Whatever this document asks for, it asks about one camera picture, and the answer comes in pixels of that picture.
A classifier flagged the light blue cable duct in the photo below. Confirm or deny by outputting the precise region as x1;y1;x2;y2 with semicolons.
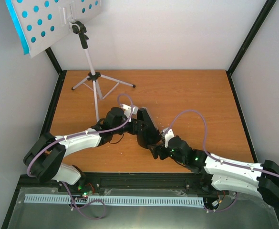
23;194;204;208

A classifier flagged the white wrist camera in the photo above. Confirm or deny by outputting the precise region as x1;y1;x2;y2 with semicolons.
120;104;138;118
161;127;175;148

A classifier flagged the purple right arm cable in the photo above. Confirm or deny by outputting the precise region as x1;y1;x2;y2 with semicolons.
169;109;279;213

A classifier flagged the black aluminium frame post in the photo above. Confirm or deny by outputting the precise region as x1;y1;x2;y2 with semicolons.
45;47;65;75

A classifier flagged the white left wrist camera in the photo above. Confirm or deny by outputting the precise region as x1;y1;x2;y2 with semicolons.
120;104;138;118

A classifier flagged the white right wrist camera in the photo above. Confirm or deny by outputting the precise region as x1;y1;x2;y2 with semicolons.
161;127;175;148

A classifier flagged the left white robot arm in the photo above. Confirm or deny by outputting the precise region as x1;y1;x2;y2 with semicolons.
23;107;150;192

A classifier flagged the black metronome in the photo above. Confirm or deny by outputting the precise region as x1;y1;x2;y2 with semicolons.
137;107;161;149

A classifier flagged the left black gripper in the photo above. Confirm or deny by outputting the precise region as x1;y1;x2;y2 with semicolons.
113;118;149;135

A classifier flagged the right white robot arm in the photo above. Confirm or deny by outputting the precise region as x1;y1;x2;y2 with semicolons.
148;136;279;209

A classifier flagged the white tripod music stand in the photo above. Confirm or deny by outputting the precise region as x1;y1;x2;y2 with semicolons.
5;0;128;119

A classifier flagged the black right frame post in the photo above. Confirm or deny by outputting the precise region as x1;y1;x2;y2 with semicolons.
227;0;278;74

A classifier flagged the black front frame rail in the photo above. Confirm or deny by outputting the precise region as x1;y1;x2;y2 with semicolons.
17;171;272;198

